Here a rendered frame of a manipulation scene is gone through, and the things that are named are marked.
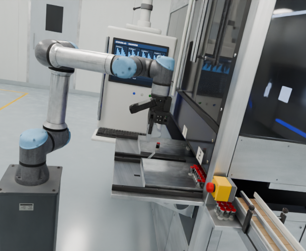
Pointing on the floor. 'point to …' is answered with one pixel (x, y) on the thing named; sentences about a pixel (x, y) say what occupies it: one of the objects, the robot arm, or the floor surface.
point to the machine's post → (234, 110)
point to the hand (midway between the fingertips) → (147, 139)
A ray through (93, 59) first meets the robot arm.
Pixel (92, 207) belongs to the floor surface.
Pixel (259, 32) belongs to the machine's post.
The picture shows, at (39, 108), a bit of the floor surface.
